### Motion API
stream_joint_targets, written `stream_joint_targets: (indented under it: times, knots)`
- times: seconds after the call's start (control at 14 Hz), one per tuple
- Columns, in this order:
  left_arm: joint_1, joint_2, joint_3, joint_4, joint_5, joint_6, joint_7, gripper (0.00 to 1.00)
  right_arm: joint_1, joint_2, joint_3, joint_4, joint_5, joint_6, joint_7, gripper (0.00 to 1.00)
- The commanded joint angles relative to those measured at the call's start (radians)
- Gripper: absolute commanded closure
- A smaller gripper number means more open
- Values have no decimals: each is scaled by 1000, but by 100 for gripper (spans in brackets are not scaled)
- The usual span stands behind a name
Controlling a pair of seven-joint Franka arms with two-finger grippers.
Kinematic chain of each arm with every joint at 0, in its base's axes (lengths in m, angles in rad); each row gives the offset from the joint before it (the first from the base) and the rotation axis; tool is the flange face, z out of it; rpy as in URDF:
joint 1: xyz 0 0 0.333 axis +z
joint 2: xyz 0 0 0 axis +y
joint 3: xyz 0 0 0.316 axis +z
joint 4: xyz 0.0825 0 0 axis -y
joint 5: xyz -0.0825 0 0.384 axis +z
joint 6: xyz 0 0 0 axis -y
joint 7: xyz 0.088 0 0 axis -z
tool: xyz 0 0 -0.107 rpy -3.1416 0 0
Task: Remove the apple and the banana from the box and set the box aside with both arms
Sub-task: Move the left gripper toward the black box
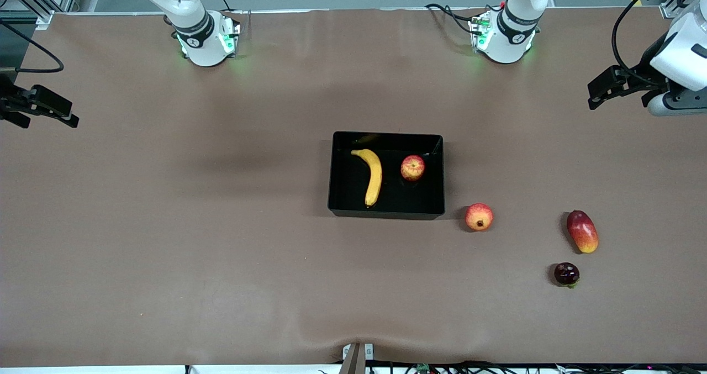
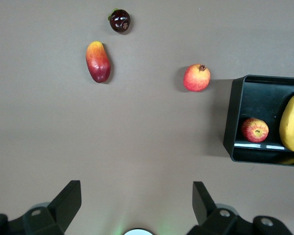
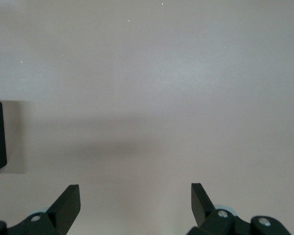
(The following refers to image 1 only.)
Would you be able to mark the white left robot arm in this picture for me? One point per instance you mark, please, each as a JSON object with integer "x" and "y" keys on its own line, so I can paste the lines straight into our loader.
{"x": 511, "y": 48}

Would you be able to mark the yellow banana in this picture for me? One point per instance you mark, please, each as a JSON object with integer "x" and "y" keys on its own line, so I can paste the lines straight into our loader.
{"x": 375, "y": 180}

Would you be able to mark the red yellow apple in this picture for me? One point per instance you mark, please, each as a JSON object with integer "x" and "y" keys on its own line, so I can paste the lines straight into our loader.
{"x": 412, "y": 168}

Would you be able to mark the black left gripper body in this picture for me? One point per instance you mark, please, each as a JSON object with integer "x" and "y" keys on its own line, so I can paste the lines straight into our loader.
{"x": 644, "y": 74}

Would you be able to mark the red orange pomegranate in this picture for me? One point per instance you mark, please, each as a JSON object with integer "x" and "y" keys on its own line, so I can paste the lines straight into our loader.
{"x": 479, "y": 217}

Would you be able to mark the red yellow mango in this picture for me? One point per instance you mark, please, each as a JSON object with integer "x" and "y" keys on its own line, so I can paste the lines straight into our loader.
{"x": 582, "y": 233}

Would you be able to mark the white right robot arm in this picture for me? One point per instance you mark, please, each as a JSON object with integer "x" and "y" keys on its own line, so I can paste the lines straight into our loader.
{"x": 204, "y": 48}

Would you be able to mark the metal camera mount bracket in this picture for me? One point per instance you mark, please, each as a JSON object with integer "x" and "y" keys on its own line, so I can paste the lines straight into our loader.
{"x": 356, "y": 360}

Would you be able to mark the brown table cover sheet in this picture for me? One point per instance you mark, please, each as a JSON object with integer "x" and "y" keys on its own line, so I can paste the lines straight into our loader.
{"x": 221, "y": 252}

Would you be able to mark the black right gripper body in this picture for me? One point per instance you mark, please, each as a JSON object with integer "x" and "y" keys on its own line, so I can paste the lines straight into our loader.
{"x": 11, "y": 101}

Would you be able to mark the dark purple mangosteen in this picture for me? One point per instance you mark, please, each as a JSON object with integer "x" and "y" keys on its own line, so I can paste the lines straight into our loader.
{"x": 566, "y": 273}

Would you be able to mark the black plastic box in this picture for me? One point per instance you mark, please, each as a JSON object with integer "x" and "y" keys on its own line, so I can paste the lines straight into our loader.
{"x": 397, "y": 197}

